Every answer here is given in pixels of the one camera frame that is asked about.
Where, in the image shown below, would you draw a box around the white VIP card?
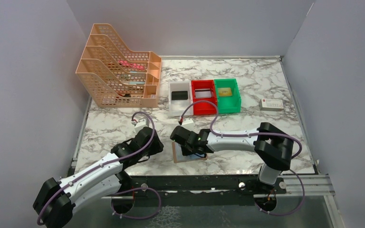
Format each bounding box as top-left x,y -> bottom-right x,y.
174,144 -> 199,161

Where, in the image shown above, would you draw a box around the black credit card from holder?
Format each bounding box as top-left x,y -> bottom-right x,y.
171,91 -> 189,100

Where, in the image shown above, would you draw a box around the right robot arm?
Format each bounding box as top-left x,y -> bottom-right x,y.
170,122 -> 295,193

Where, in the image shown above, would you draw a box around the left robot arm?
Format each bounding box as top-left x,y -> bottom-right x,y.
33,127 -> 163,228

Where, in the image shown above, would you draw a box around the white card in red bin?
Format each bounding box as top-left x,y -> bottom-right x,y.
194,89 -> 212,99

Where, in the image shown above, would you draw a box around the gold card in green bin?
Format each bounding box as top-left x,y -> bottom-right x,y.
218,87 -> 232,97

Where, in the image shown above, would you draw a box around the white plastic bin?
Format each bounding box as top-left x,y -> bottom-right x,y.
168,80 -> 193,117

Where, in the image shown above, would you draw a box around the red black stamp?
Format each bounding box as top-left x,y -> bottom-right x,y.
118,93 -> 132,97

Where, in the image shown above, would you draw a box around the red plastic bin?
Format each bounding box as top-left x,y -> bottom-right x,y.
191,80 -> 217,115

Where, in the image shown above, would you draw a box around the green plastic bin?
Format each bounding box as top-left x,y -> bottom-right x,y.
214,78 -> 241,114

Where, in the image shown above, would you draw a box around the peach plastic file organizer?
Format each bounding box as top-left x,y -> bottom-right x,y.
76,23 -> 162,108

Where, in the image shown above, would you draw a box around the pink items in organizer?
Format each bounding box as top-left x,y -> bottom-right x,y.
118,60 -> 145,71

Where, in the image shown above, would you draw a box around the white box with red label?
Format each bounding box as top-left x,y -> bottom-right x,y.
259,98 -> 284,111

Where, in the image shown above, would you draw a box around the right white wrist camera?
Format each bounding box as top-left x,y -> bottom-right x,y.
181,118 -> 194,127

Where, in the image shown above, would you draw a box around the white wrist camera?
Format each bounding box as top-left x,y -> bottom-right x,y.
181,118 -> 194,127
132,118 -> 149,133

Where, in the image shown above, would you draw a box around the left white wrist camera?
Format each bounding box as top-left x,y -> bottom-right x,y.
132,118 -> 149,133

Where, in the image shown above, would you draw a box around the black mounting rail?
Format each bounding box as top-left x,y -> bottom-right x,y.
108,174 -> 287,212

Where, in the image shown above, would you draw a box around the aluminium frame rail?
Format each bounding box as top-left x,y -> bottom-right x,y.
55,159 -> 336,200

